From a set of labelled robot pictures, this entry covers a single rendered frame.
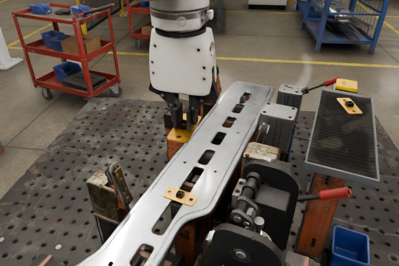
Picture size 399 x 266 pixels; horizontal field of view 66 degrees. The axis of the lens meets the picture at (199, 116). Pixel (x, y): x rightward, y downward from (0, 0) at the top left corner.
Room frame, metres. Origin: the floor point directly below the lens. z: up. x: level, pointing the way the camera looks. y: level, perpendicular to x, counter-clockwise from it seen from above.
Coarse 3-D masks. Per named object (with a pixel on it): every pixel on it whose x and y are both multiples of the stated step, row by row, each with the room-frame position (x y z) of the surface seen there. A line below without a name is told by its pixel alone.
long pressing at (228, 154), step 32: (224, 96) 1.08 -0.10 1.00; (256, 96) 1.08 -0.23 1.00; (224, 128) 0.85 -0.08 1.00; (192, 160) 0.69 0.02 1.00; (224, 160) 0.69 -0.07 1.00; (160, 192) 0.56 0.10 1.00; (192, 192) 0.56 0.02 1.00; (224, 192) 0.57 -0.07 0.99; (128, 224) 0.46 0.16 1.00; (96, 256) 0.39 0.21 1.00; (128, 256) 0.39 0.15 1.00; (160, 256) 0.38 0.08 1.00
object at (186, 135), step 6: (198, 120) 0.47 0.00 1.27; (180, 126) 0.45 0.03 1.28; (174, 132) 0.44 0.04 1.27; (180, 132) 0.44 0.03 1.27; (186, 132) 0.44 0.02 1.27; (192, 132) 0.44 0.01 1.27; (168, 138) 0.42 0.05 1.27; (174, 138) 0.42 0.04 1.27; (180, 138) 0.42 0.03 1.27; (186, 138) 0.42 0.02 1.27
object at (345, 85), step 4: (340, 80) 0.89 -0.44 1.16; (344, 80) 0.89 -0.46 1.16; (348, 80) 0.89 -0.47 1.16; (336, 84) 0.86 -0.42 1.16; (340, 84) 0.86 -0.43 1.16; (344, 84) 0.86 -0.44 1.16; (348, 84) 0.86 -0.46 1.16; (352, 84) 0.86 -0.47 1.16; (356, 84) 0.86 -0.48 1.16; (336, 88) 0.85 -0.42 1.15; (340, 88) 0.84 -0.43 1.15; (344, 88) 0.84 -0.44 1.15; (348, 88) 0.83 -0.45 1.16; (352, 88) 0.83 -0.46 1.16; (356, 88) 0.83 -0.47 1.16
